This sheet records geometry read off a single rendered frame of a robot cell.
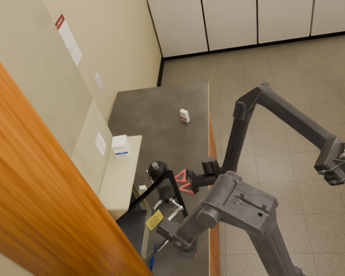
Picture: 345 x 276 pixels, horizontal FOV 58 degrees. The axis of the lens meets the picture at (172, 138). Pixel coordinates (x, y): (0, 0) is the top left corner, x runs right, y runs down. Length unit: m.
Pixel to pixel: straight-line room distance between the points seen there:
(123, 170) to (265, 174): 1.91
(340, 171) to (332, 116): 2.59
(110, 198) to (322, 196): 2.03
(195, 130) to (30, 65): 1.30
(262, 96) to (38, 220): 0.83
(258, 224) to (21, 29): 0.68
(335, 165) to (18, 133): 0.69
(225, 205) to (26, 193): 0.52
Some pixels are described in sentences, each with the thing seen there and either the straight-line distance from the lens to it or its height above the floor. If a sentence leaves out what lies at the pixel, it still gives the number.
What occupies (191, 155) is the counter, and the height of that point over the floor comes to 0.94.
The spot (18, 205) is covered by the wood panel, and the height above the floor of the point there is 1.69.
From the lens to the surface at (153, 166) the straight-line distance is 1.49.
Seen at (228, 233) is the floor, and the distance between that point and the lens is 2.59.
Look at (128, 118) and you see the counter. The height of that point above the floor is 0.94.
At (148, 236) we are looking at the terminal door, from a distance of 1.37.
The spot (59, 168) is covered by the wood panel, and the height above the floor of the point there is 1.83.
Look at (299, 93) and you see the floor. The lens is 3.60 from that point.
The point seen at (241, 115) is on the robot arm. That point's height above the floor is 1.51.
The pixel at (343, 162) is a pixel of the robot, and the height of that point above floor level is 1.74.
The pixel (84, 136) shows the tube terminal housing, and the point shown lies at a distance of 1.03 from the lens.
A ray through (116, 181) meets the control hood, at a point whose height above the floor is 1.51.
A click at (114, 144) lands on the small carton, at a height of 1.57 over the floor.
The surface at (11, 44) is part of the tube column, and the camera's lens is 0.81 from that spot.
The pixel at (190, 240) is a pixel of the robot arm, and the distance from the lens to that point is 0.94.
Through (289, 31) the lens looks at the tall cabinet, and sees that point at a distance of 4.25.
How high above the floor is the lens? 2.34
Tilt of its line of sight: 46 degrees down
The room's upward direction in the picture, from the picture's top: 18 degrees counter-clockwise
